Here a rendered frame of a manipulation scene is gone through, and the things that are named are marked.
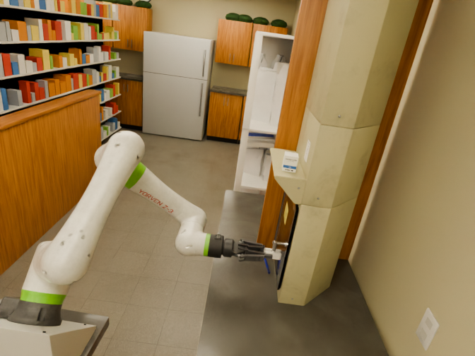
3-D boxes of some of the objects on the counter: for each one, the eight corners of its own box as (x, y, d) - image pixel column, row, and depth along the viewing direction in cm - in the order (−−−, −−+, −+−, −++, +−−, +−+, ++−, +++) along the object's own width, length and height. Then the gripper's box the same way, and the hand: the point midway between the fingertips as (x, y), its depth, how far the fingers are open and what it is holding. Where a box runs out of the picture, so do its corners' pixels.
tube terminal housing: (321, 261, 167) (365, 114, 136) (336, 311, 137) (396, 135, 106) (273, 255, 166) (305, 105, 136) (278, 302, 137) (320, 124, 106)
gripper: (223, 250, 125) (283, 258, 125) (225, 229, 138) (280, 236, 139) (220, 265, 128) (280, 273, 128) (223, 244, 141) (278, 251, 142)
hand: (272, 253), depth 133 cm, fingers closed, pressing on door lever
